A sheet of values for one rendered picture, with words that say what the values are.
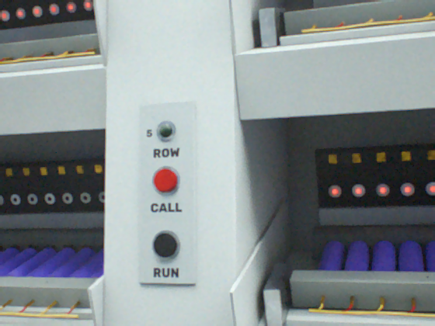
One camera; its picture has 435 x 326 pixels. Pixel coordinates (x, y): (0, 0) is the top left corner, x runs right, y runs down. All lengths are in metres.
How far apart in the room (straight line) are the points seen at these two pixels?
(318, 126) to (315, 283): 0.19
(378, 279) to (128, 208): 0.18
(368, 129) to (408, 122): 0.04
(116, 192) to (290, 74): 0.14
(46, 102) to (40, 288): 0.15
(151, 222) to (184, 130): 0.07
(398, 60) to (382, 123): 0.20
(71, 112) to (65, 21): 0.23
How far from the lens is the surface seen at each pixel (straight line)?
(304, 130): 0.60
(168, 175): 0.41
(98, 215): 0.62
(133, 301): 0.42
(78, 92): 0.46
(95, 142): 0.67
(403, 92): 0.40
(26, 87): 0.48
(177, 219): 0.41
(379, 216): 0.55
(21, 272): 0.57
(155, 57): 0.43
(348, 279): 0.45
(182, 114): 0.41
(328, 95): 0.40
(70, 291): 0.50
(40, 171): 0.65
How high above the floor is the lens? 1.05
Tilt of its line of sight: 7 degrees up
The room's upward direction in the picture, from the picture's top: 1 degrees counter-clockwise
